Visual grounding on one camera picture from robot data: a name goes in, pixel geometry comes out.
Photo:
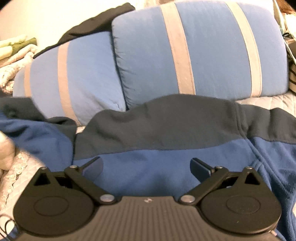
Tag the green blanket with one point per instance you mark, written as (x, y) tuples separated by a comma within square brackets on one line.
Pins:
[(16, 45)]

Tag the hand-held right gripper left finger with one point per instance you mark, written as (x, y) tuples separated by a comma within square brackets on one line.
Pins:
[(93, 168)]

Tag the blue grey-striped pillow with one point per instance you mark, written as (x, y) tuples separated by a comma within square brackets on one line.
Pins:
[(92, 76), (212, 46)]

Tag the blue fleece jacket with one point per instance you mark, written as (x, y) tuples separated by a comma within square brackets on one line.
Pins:
[(161, 129)]

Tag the black garment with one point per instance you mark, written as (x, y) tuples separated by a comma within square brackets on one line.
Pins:
[(92, 23)]

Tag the cream striped tote bag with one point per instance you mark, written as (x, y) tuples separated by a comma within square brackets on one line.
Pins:
[(292, 78)]

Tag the beige textured throw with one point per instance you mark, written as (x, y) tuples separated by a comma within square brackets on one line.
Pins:
[(20, 171)]

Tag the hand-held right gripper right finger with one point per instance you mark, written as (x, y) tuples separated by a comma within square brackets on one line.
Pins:
[(199, 171)]

